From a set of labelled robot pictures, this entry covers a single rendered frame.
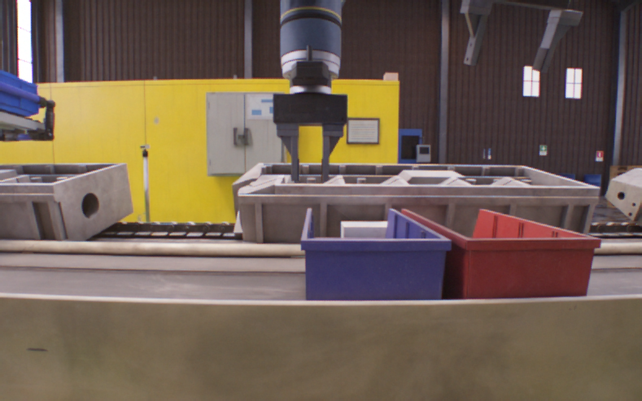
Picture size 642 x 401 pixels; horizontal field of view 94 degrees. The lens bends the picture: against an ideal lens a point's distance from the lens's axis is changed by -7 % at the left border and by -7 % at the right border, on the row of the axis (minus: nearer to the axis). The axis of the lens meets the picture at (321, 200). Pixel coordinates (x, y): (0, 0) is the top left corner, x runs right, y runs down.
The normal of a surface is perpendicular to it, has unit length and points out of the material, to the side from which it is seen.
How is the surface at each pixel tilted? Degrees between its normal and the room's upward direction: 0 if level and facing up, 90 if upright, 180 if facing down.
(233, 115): 90
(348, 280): 92
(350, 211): 100
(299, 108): 90
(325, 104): 90
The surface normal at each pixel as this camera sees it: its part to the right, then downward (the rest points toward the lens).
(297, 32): -0.41, 0.09
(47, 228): 0.01, 0.27
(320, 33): 0.35, 0.10
